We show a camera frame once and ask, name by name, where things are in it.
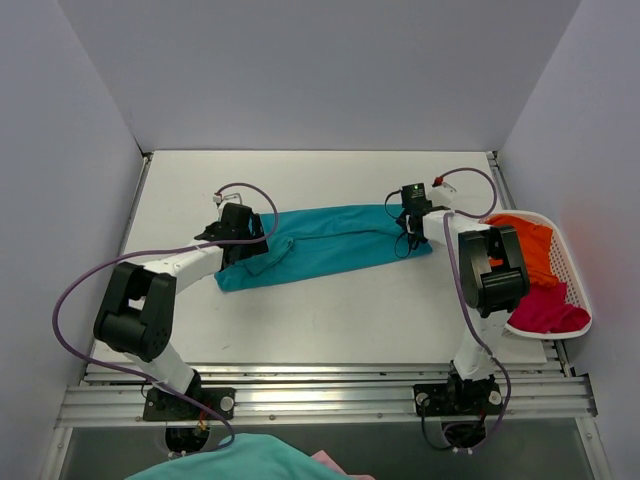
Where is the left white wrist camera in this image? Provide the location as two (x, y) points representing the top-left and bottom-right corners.
(213, 192), (243, 207)

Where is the purple cable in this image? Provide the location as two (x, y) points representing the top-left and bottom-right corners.
(442, 167), (512, 451)
(52, 182), (280, 451)

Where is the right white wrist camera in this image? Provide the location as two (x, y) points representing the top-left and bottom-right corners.
(427, 176), (457, 207)

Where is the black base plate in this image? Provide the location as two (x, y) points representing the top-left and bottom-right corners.
(142, 387), (236, 422)
(412, 382), (503, 417)

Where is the light green cloth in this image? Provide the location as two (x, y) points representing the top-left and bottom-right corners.
(129, 434), (348, 480)

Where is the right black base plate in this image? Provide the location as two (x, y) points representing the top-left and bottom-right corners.
(412, 382), (503, 417)

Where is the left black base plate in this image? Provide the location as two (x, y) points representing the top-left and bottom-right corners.
(142, 387), (236, 422)

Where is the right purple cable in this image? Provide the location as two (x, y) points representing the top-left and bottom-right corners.
(442, 167), (512, 451)

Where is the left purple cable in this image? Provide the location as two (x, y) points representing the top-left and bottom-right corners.
(52, 182), (280, 451)

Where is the magenta t-shirt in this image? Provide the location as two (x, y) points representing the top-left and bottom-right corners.
(508, 282), (591, 334)

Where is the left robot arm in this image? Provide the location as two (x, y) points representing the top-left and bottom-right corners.
(93, 202), (268, 419)

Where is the teal t-shirt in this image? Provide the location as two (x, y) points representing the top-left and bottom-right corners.
(214, 204), (432, 293)

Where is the pink cloth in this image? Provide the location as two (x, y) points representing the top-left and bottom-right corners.
(311, 450), (348, 477)

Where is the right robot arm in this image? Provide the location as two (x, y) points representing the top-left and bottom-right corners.
(396, 183), (530, 413)

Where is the aluminium rail frame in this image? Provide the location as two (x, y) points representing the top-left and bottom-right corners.
(56, 360), (596, 428)

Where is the white plastic basket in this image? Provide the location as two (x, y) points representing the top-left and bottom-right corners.
(489, 210), (592, 340)

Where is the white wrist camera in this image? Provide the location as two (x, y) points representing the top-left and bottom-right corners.
(427, 176), (457, 207)
(213, 192), (243, 207)

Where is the orange t-shirt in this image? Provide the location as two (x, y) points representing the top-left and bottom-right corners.
(484, 214), (559, 289)

